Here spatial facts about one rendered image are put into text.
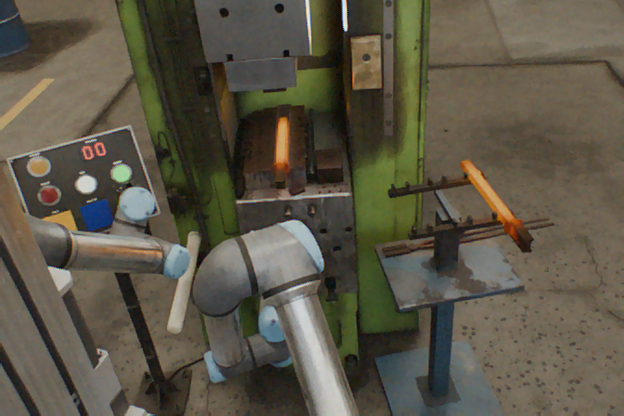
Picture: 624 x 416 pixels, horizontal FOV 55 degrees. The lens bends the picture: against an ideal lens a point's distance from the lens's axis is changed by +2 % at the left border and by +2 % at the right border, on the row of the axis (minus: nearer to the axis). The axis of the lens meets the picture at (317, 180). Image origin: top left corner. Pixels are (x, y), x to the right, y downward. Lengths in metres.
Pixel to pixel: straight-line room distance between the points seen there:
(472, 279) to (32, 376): 1.49
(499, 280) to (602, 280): 1.15
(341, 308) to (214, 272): 1.17
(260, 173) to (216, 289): 0.84
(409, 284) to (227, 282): 0.92
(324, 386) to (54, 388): 0.54
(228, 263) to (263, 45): 0.78
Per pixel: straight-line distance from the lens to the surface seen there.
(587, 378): 2.67
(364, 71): 1.88
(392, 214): 2.21
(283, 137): 2.03
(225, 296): 1.14
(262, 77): 1.75
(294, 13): 1.67
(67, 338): 0.71
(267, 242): 1.12
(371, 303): 2.52
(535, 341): 2.73
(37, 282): 0.66
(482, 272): 1.98
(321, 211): 1.93
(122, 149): 1.85
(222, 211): 2.20
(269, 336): 1.42
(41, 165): 1.85
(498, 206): 1.80
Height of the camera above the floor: 2.03
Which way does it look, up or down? 35 degrees down
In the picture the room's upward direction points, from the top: 5 degrees counter-clockwise
